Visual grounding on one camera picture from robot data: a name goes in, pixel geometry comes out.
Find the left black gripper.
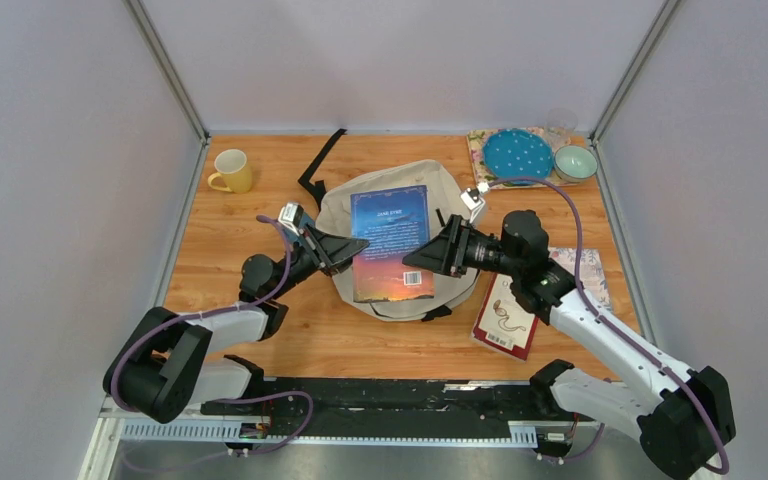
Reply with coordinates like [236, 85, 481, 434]
[270, 223, 371, 301]

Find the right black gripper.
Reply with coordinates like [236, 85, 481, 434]
[401, 215, 521, 280]

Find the beige canvas backpack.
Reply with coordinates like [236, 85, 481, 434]
[298, 130, 478, 322]

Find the blue sunset cover book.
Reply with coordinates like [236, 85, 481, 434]
[350, 185, 435, 303]

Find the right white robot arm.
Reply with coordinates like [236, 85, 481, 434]
[403, 210, 736, 479]

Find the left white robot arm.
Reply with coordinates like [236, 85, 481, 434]
[102, 226, 369, 424]

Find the teal wallet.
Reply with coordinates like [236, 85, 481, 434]
[295, 212, 315, 240]

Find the red white cover book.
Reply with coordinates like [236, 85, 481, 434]
[471, 273, 538, 362]

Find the floral tray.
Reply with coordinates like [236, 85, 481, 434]
[466, 127, 589, 186]

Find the blue dotted plate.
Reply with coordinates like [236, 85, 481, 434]
[481, 129, 554, 180]

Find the yellow mug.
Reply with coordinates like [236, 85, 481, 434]
[207, 149, 253, 194]

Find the floral cover notebook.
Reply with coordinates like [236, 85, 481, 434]
[549, 247, 613, 311]

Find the light green bowl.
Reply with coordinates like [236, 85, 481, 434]
[554, 145, 598, 183]

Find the clear glass cup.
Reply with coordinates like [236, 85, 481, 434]
[544, 108, 578, 150]

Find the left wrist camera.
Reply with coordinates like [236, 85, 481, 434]
[278, 202, 304, 235]

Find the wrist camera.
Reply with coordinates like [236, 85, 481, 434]
[460, 181, 490, 226]
[278, 202, 304, 235]

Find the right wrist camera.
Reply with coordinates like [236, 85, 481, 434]
[460, 181, 490, 226]

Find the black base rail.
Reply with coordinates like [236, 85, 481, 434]
[200, 377, 573, 440]

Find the left aluminium frame post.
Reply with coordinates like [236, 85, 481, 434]
[123, 0, 210, 145]

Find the aluminium frame post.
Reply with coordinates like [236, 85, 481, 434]
[123, 0, 210, 145]
[589, 0, 684, 145]

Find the right aluminium frame post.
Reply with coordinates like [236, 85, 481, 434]
[589, 0, 684, 145]

